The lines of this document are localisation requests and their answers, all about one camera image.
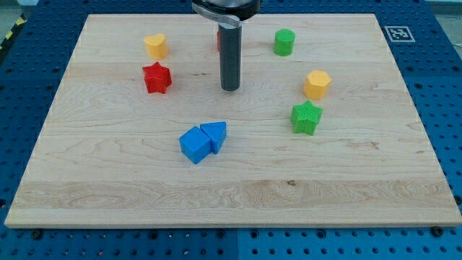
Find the green cylinder block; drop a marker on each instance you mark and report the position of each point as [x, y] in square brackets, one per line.
[284, 42]

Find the yellow heart block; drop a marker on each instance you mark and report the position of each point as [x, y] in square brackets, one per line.
[156, 46]

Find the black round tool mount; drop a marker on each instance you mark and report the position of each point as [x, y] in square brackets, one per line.
[231, 12]

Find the yellow hexagon block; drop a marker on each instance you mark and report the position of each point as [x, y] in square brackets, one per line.
[317, 84]

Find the blue cube block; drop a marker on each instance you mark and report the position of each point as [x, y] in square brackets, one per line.
[195, 144]

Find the green star block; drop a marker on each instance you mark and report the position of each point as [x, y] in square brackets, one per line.
[305, 118]

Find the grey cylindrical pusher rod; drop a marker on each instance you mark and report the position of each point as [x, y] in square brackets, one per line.
[230, 56]

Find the white fiducial marker tag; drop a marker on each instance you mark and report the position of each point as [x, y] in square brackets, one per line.
[399, 34]

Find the blue triangle block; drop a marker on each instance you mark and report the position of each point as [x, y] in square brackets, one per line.
[217, 132]

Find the yellow black hazard tape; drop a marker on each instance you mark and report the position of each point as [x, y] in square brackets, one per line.
[12, 35]

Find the red star block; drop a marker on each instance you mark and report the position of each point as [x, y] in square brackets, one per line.
[157, 78]

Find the wooden board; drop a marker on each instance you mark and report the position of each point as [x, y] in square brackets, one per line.
[109, 156]

